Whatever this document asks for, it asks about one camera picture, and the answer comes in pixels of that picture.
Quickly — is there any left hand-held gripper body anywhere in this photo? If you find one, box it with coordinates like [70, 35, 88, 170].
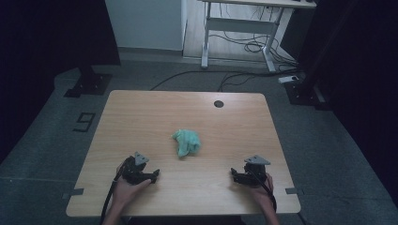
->
[121, 151, 154, 186]

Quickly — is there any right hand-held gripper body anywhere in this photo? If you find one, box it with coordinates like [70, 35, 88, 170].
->
[239, 155, 271, 188]

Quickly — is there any green cloth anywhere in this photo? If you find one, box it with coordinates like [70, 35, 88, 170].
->
[171, 128, 202, 158]

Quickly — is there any person's left hand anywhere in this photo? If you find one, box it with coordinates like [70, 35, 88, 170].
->
[112, 178, 153, 208]

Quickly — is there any person's right hand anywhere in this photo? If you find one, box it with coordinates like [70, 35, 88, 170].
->
[248, 172, 276, 208]

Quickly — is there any grey tape piece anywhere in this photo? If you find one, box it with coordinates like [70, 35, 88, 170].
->
[284, 187, 304, 196]
[61, 187, 85, 200]

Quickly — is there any black tape floor mark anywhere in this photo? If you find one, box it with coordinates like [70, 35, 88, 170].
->
[72, 112, 97, 133]

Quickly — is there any black stand base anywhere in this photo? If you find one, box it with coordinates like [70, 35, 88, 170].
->
[63, 65, 114, 98]
[283, 77, 333, 111]

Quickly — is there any white power strip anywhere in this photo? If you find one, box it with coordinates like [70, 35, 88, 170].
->
[278, 75, 300, 84]

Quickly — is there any dark curtain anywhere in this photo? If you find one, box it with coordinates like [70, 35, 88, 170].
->
[295, 0, 398, 209]
[0, 0, 122, 164]

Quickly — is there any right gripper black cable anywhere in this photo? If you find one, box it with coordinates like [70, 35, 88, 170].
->
[249, 170, 278, 214]

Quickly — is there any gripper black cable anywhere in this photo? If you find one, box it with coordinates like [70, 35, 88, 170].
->
[249, 170, 278, 214]
[99, 157, 132, 225]

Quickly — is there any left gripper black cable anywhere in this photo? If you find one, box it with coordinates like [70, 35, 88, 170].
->
[99, 157, 132, 225]

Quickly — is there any long black floor cable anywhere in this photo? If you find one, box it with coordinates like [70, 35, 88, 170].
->
[149, 69, 303, 93]

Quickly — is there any tangle of black cables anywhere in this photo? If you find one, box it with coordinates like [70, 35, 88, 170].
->
[208, 3, 299, 68]

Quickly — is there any white desk frame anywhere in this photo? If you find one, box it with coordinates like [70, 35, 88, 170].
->
[198, 0, 317, 73]

